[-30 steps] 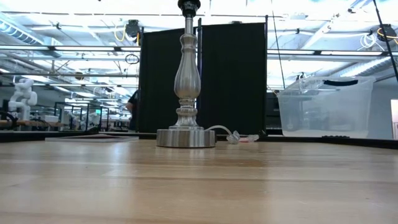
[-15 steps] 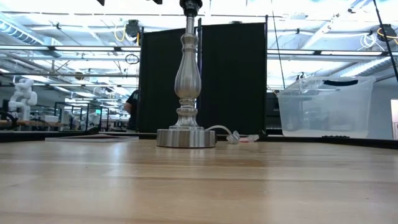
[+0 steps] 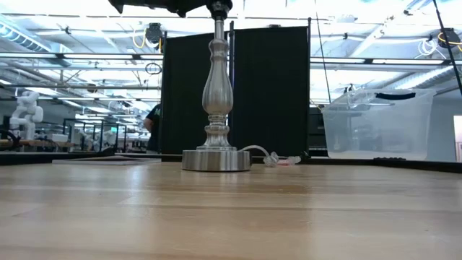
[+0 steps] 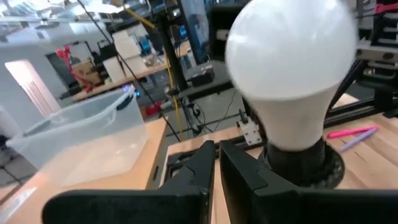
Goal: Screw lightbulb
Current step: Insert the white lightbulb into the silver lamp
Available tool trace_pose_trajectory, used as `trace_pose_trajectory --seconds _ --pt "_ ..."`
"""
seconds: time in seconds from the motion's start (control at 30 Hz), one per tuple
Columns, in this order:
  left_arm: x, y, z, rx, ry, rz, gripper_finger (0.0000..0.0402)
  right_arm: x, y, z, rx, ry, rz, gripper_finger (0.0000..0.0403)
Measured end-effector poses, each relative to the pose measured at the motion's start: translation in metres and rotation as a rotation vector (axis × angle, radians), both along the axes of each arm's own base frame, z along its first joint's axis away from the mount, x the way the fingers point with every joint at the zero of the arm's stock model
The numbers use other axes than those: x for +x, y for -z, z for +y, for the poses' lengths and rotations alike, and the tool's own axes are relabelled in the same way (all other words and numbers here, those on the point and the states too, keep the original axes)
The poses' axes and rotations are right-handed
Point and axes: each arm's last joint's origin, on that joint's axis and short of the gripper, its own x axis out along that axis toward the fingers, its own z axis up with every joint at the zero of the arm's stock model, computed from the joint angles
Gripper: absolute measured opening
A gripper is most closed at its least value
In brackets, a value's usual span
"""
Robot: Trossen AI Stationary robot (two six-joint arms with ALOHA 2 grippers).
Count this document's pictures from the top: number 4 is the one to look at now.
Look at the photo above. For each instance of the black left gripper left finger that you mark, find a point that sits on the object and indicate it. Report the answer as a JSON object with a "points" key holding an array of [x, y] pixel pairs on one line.
{"points": [[130, 208]]}

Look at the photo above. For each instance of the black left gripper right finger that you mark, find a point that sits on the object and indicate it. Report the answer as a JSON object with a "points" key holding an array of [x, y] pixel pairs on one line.
{"points": [[311, 208]]}

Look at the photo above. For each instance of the silver lamp stand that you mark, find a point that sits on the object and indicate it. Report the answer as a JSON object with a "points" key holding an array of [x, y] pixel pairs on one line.
{"points": [[298, 168]]}

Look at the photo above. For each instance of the white lightbulb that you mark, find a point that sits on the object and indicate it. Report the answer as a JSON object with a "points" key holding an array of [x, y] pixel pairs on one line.
{"points": [[289, 62]]}

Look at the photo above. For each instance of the light wooden desk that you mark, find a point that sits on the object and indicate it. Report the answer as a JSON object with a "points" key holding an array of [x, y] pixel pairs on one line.
{"points": [[155, 140]]}

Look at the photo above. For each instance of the purple pen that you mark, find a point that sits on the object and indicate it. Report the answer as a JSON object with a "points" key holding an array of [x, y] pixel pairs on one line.
{"points": [[357, 140]]}

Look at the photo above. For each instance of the pink pen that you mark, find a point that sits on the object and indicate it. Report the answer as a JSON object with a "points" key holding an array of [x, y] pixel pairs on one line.
{"points": [[351, 132]]}

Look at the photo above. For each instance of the clear plastic storage bin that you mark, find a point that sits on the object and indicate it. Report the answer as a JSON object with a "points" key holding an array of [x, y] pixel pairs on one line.
{"points": [[77, 133]]}

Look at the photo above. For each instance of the silver mounting plate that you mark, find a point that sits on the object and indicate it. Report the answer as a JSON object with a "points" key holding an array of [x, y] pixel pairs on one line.
{"points": [[248, 132]]}

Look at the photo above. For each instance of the thin black pole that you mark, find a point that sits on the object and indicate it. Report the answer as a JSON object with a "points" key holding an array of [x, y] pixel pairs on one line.
{"points": [[133, 76]]}

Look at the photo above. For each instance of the brown cardboard box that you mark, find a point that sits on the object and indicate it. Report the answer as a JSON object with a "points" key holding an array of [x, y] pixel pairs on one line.
{"points": [[85, 71]]}

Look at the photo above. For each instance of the black box device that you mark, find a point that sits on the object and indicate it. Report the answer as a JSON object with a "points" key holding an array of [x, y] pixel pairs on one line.
{"points": [[202, 76]]}

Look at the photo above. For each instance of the dark grey cart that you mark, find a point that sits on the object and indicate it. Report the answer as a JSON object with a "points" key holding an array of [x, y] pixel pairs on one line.
{"points": [[217, 81]]}

